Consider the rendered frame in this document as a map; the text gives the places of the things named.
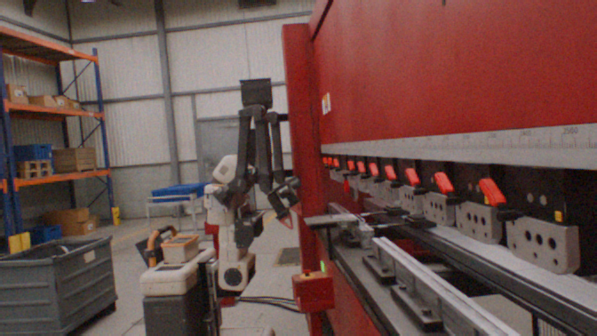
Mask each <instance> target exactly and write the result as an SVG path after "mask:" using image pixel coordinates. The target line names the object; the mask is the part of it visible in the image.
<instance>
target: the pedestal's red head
mask: <svg viewBox="0 0 597 336"><path fill-rule="evenodd" d="M321 261H323V263H324V264H326V266H327V270H328V267H329V268H330V276H329V277H327V276H326V275H325V274H324V273H325V269H324V273H323V272H322V271H319V272H312V273H309V274H314V275H315V277H312V278H300V276H301V275H304V274H299V275H293V276H292V277H291V278H292V288H293V299H294V300H295V302H296V304H297V306H298V309H299V311H300V313H301V314H305V313H310V312H316V311H323V310H328V309H334V308H335V300H334V288H333V276H332V270H331V267H330V266H329V265H328V264H327V263H326V262H325V261H324V260H323V259H321Z"/></svg>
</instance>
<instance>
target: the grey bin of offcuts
mask: <svg viewBox="0 0 597 336"><path fill-rule="evenodd" d="M112 239H113V234H111V235H108V236H106V237H104V238H97V239H83V240H61V239H52V240H50V242H48V243H44V244H39V245H36V246H33V247H30V248H27V249H25V250H22V251H18V252H15V253H13V254H10V255H7V256H4V257H1V258H0V336H75V335H74V329H75V328H76V327H77V326H78V325H80V324H82V323H83V322H86V321H87V320H88V319H90V318H91V317H93V316H111V315H112V314H114V313H115V311H116V305H115V301H116V300H118V294H116V291H115V275H114V267H113V258H112V250H111V242H110V241H112Z"/></svg>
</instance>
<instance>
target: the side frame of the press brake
mask: <svg viewBox="0 0 597 336"><path fill-rule="evenodd" d="M281 42H282V53H283V73H284V74H285V84H286V95H287V106H288V116H289V127H290V138H291V159H292V169H293V177H294V176H298V177H299V179H300V180H301V182H302V186H301V187H299V188H297V189H295V190H294V191H295V195H296V197H299V199H300V200H301V202H302V208H303V214H302V215H301V216H299V215H298V214H297V223H298V244H299V254H300V265H301V274H303V271H304V270H306V268H308V270H310V271H311V272H310V273H312V272H317V260H316V249H315V238H314V229H313V230H310V229H309V226H307V225H306V223H305V222H304V219H305V218H312V217H313V216H322V215H323V214H324V213H325V212H328V211H329V206H328V203H334V202H336V203H337V204H339V205H341V206H342V207H344V208H346V209H347V210H348V211H350V214H353V215H355V214H357V215H358V216H360V214H366V212H364V208H365V207H364V203H363V201H364V200H363V198H371V197H375V196H370V194H369V193H363V192H361V191H359V189H358V198H357V202H356V201H354V200H353V198H352V197H351V190H350V185H349V192H345V184H342V181H341V182H339V181H337V180H334V179H332V178H331V177H330V168H324V166H325V164H324V162H323V159H324V158H325V157H326V158H327V162H328V158H329V154H322V146H321V145H322V144H321V134H320V122H319V111H318V100H317V89H316V77H315V65H314V42H310V41H309V32H308V23H292V24H282V29H281ZM360 217H361V216H360ZM361 218H362V219H364V220H365V223H374V222H376V221H375V218H374V217H372V216H364V217H361ZM389 242H391V243H392V244H394V245H395V246H397V247H399V248H401V249H402V250H403V251H405V252H406V253H408V254H409V255H410V256H411V257H412V258H413V254H412V242H411V240H410V239H409V238H404V240H394V241H389ZM321 313H322V324H329V323H330V322H329V318H328V317H327V314H326V311H325V310H323V311H321Z"/></svg>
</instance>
